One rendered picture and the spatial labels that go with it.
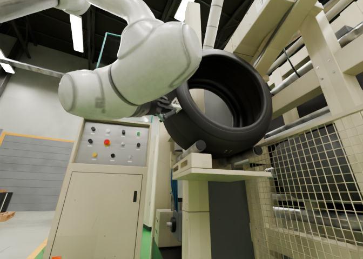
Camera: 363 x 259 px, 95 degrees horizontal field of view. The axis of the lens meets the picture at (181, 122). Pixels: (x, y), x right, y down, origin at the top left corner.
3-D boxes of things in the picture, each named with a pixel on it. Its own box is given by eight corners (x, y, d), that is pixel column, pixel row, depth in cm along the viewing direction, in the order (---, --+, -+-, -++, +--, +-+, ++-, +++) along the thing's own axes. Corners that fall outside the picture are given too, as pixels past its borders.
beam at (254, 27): (217, 73, 138) (216, 59, 144) (244, 78, 143) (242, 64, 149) (273, -6, 83) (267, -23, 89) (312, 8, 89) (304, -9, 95)
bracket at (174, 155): (169, 168, 99) (170, 152, 103) (229, 171, 108) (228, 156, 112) (170, 167, 96) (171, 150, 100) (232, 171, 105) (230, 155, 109)
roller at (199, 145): (175, 158, 100) (181, 154, 102) (179, 165, 99) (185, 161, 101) (194, 143, 69) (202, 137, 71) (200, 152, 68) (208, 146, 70)
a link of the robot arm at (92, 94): (117, 126, 46) (154, 108, 40) (54, 128, 32) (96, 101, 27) (108, 90, 48) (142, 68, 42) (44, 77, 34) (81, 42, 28)
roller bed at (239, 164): (233, 167, 124) (229, 130, 136) (250, 168, 127) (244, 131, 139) (249, 163, 106) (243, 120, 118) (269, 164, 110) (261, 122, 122)
